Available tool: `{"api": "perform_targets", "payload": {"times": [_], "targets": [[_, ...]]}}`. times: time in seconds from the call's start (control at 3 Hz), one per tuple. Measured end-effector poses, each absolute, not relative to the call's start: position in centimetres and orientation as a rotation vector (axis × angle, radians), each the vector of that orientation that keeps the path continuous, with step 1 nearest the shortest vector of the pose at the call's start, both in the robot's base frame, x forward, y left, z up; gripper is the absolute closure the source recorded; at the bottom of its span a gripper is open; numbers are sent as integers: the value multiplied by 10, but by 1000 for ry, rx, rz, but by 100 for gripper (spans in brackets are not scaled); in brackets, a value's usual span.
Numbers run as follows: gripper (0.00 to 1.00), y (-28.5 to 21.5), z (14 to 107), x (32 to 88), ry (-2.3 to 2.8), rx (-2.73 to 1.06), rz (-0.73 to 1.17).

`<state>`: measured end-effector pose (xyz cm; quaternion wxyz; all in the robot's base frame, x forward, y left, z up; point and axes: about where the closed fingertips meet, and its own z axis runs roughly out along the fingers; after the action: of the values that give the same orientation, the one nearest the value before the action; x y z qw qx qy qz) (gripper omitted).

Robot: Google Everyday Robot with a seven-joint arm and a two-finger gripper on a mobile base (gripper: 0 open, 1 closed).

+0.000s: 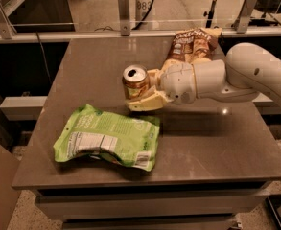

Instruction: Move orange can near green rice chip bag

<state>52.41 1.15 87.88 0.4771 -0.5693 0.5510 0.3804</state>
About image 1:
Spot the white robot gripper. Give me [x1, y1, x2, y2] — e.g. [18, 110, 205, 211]
[126, 63, 196, 111]

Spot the orange LaCroix soda can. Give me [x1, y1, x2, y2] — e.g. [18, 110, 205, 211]
[122, 64, 150, 100]

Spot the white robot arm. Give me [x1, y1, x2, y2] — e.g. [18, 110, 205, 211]
[122, 43, 281, 111]

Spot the green rice chip bag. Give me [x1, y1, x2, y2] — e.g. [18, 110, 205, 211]
[54, 104, 160, 172]

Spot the brown seaweed snack bag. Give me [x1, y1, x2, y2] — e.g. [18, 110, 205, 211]
[161, 28, 222, 71]

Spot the grey table drawer cabinet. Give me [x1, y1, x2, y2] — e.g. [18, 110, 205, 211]
[35, 188, 269, 230]

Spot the white cylinder post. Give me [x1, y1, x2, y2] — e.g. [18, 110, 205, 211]
[136, 0, 153, 23]

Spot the middle metal rail bracket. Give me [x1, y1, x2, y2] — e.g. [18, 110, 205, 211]
[117, 0, 131, 36]

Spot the metal rail bracket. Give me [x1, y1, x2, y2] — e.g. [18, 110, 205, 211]
[233, 0, 257, 34]
[117, 0, 131, 36]
[0, 0, 18, 40]

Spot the black cable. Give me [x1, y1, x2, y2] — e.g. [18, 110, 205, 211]
[94, 0, 157, 33]

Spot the right metal rail bracket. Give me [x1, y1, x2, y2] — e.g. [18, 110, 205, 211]
[233, 0, 257, 34]

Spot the metal guard rail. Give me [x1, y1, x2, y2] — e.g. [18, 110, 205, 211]
[0, 27, 281, 44]

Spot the left metal rail bracket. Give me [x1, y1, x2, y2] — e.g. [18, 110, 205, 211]
[0, 0, 18, 40]

